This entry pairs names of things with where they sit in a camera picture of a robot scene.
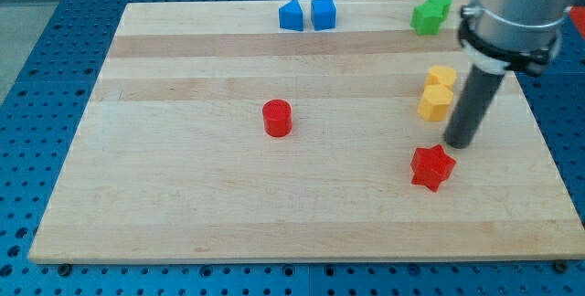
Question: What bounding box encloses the yellow hexagon block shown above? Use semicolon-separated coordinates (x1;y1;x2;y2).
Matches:
417;84;453;122

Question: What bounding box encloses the wooden board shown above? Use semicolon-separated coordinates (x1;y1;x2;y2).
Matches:
28;0;584;265

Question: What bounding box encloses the black cable clamp ring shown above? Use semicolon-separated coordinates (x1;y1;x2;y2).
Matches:
457;5;561;78

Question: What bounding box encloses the blue triangle block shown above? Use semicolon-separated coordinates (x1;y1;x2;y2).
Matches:
278;0;303;32

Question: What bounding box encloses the red star block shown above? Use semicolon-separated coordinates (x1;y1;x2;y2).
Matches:
410;144;456;192

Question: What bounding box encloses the blue cube block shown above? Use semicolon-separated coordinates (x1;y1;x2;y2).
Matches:
311;0;336;31

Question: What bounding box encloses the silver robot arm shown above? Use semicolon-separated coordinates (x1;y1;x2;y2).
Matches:
443;0;575;149

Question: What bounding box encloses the green star block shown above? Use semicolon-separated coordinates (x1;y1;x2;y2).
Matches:
410;3;443;36

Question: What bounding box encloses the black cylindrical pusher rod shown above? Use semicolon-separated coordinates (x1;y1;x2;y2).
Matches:
443;65;505;149

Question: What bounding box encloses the red cylinder block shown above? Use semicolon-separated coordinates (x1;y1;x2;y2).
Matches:
261;99;293;137

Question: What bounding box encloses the red object at edge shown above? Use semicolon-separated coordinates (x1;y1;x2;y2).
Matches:
569;5;585;37

